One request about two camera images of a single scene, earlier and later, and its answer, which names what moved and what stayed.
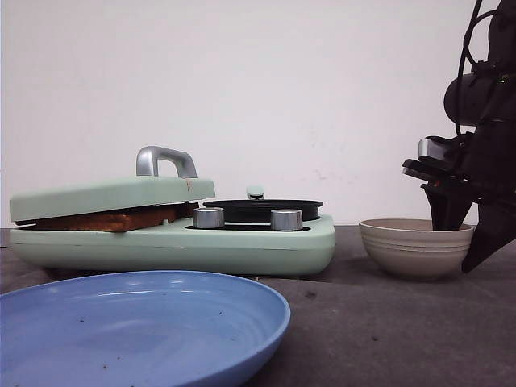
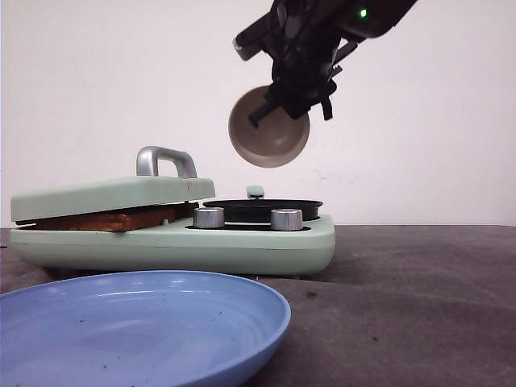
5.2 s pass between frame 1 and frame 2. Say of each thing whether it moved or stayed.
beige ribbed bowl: moved
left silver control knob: stayed
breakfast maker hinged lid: stayed
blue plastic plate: stayed
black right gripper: moved
